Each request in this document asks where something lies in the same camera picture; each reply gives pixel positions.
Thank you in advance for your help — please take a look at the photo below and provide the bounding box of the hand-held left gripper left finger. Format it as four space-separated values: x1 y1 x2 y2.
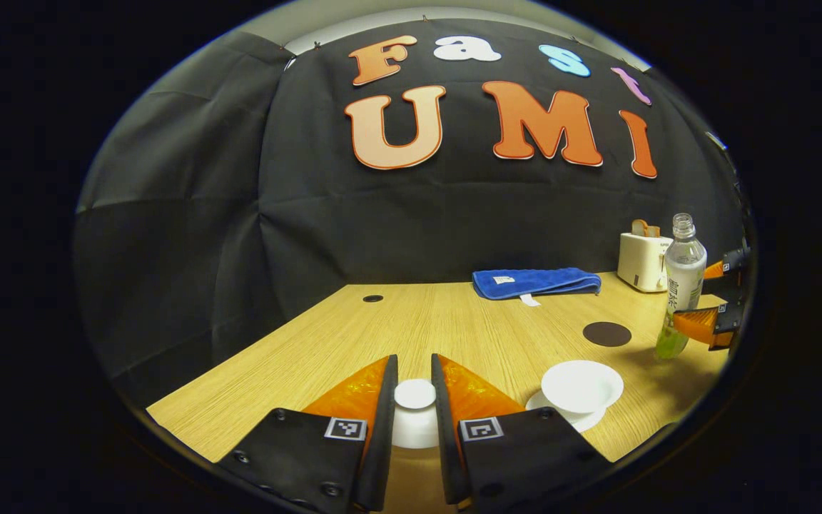
215 355 399 513

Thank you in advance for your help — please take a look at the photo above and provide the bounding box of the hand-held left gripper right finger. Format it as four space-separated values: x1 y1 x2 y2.
431 353 615 511

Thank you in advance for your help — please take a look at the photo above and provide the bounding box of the white teacup lid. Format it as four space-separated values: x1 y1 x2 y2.
390 378 440 449

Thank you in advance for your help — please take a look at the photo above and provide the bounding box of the white toaster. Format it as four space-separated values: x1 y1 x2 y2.
617 232 672 293

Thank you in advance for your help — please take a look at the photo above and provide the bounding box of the blue folded towel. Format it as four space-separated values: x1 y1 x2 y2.
472 268 602 306

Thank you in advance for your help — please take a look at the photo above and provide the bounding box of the white saucer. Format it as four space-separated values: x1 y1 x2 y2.
525 389 608 433

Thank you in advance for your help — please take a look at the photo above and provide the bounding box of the clear plastic water bottle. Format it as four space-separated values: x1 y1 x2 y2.
655 213 708 360

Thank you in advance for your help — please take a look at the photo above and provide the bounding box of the dark brown round coaster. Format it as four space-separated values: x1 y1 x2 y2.
583 321 632 348

